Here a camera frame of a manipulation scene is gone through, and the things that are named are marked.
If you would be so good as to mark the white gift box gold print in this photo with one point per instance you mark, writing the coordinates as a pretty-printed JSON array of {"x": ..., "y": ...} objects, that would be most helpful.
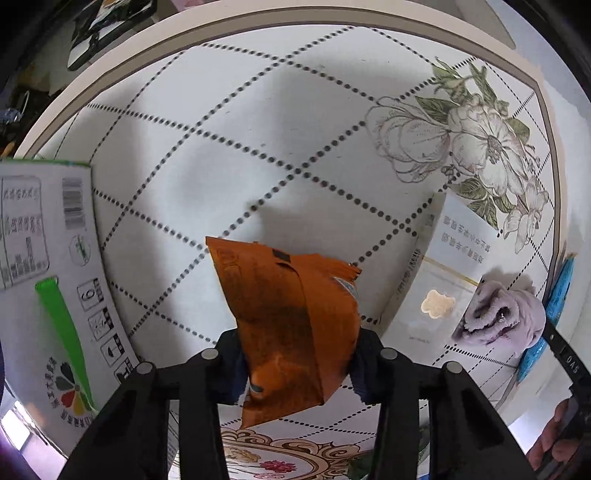
[{"x": 443, "y": 258}]

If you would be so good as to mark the purple fluffy cloth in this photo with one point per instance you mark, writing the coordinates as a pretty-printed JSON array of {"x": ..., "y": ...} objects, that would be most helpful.
[{"x": 503, "y": 318}]

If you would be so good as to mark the person's right hand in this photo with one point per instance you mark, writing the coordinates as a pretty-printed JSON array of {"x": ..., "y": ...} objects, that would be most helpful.
[{"x": 549, "y": 436}]

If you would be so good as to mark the orange snack packet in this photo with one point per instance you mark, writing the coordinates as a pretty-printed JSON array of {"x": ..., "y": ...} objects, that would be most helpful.
[{"x": 286, "y": 323}]

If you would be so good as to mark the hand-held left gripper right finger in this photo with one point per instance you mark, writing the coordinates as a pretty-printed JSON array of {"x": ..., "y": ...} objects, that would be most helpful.
[{"x": 363, "y": 383}]

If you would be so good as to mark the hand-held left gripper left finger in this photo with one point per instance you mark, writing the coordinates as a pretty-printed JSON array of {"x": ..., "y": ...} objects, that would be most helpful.
[{"x": 237, "y": 374}]

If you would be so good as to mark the blue plastic packet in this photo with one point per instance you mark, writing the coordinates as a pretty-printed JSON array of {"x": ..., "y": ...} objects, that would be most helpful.
[{"x": 558, "y": 290}]

